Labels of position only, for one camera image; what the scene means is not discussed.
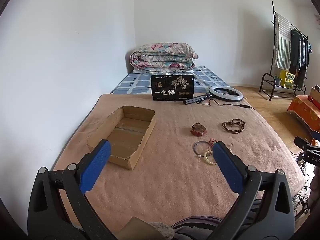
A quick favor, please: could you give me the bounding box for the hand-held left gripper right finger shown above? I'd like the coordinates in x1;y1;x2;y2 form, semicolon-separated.
210;141;295;240

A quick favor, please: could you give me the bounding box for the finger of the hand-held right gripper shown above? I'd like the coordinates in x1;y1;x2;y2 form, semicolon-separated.
294;136;316;153

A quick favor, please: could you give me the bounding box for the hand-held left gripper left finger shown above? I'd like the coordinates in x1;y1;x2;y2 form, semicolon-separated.
27;139;113;240

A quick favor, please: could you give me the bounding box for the cream bead bracelet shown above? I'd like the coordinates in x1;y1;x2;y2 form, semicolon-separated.
200;151;217;166

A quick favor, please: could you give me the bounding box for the brown wooden bead necklace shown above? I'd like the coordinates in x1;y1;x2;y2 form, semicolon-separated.
222;119;246;135

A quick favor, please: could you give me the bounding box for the dark bangle with pearl bead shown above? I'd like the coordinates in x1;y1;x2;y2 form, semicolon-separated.
194;141;213;158

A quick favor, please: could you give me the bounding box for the cardboard box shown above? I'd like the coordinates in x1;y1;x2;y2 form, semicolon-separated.
87;105;156;170

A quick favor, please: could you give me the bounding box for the orange patterned cloth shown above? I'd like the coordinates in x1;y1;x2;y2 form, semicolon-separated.
287;95;320;132

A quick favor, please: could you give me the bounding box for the brown leather wristwatch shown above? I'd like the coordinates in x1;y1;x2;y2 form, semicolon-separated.
190;123;207;137

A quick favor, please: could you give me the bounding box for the red box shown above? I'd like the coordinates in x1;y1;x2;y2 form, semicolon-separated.
308;86;320;109

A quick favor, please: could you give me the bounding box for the pink blanket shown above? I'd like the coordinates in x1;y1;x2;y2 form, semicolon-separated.
51;94;307;230

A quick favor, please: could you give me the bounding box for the yellow box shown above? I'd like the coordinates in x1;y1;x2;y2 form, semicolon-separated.
279;69;295;88

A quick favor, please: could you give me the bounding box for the person's striped purple clothing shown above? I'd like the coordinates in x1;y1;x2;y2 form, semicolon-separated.
172;200;265;240

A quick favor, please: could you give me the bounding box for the brown cardboard piece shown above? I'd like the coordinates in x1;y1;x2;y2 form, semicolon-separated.
120;217;160;240

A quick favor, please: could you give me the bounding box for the black metal clothes rack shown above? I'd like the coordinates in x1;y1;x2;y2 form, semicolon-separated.
259;1;312;101

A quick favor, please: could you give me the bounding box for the blue checked bed sheet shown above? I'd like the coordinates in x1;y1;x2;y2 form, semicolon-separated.
110;66;229;95

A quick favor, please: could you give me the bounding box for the blue hanging garment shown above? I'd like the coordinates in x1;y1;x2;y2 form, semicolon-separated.
300;33;310;68

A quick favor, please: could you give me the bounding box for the beige knit cloth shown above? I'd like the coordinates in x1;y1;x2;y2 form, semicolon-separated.
150;222;175;240

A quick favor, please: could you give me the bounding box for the dark green hanging garment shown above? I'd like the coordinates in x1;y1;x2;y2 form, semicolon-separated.
289;28;302;73

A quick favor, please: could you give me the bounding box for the black printed package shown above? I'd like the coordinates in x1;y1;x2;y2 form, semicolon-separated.
151;74;195;102

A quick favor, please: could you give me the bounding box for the striped hanging towel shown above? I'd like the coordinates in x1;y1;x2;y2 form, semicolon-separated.
275;12;292;70

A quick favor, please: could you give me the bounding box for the folded floral quilt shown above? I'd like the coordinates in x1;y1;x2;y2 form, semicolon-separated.
129;42;199;72

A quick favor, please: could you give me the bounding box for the tangle of black cables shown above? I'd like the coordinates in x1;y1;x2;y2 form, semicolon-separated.
292;160;316;220

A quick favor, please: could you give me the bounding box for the black ring light cable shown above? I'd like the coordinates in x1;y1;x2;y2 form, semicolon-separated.
209;99;255;111

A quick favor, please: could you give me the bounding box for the white ring light with stand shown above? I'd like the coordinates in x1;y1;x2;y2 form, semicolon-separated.
183;85;243;105

